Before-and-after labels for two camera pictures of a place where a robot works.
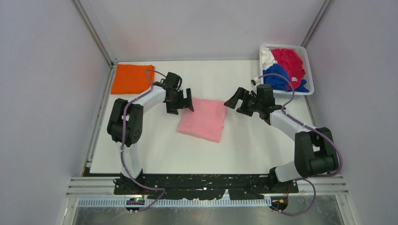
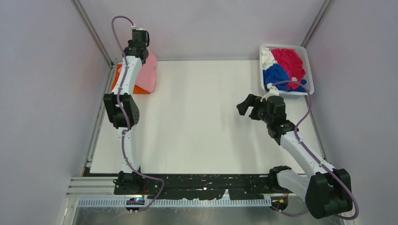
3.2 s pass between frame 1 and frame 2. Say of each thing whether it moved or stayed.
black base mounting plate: stayed
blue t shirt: stayed
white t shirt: stayed
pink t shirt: moved
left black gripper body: moved
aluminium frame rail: stayed
